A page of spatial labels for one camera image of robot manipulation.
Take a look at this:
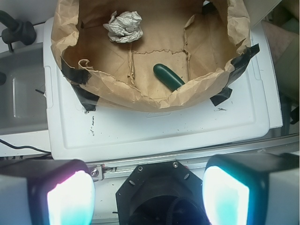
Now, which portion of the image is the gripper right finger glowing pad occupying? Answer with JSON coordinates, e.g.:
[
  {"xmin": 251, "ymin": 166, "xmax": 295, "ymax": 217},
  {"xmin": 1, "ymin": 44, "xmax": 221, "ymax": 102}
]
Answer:
[{"xmin": 202, "ymin": 153, "xmax": 300, "ymax": 225}]

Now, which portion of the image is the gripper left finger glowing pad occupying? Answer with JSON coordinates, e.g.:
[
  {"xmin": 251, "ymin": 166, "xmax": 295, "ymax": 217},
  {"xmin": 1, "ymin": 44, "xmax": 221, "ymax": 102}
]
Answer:
[{"xmin": 0, "ymin": 159, "xmax": 95, "ymax": 225}]

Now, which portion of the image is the green plastic pickle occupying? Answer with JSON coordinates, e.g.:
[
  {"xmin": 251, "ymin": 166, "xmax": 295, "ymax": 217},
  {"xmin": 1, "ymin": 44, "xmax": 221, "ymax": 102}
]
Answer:
[{"xmin": 153, "ymin": 64, "xmax": 185, "ymax": 92}]

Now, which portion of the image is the white plastic bin lid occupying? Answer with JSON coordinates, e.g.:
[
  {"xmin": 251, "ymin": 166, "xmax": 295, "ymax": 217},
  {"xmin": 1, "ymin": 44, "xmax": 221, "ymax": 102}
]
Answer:
[{"xmin": 43, "ymin": 19, "xmax": 283, "ymax": 162}]

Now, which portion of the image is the grey plastic tray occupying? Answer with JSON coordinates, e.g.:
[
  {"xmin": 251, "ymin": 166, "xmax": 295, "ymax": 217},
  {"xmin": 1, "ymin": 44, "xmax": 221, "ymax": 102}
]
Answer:
[{"xmin": 0, "ymin": 43, "xmax": 48, "ymax": 135}]

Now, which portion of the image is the black clamp knob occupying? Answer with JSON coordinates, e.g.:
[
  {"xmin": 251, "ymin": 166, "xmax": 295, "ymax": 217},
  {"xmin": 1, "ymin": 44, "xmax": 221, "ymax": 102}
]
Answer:
[{"xmin": 0, "ymin": 10, "xmax": 37, "ymax": 53}]

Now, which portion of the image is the brown paper bag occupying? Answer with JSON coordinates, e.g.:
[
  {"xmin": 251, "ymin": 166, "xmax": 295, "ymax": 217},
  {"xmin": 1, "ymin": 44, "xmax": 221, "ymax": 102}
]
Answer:
[{"xmin": 51, "ymin": 0, "xmax": 251, "ymax": 113}]

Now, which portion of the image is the crumpled white paper ball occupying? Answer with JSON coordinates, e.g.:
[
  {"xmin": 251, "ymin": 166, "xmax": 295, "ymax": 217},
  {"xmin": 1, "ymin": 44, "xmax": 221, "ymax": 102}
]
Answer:
[{"xmin": 103, "ymin": 11, "xmax": 143, "ymax": 44}]

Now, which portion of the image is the black cable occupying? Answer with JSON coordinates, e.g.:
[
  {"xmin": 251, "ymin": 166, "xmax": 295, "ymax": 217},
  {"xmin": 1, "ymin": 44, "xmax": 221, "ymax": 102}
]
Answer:
[{"xmin": 0, "ymin": 138, "xmax": 51, "ymax": 154}]

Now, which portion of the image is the aluminium rail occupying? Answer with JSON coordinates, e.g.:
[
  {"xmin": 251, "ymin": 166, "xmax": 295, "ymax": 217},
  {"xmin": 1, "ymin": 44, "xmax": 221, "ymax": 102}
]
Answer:
[{"xmin": 87, "ymin": 134, "xmax": 300, "ymax": 181}]

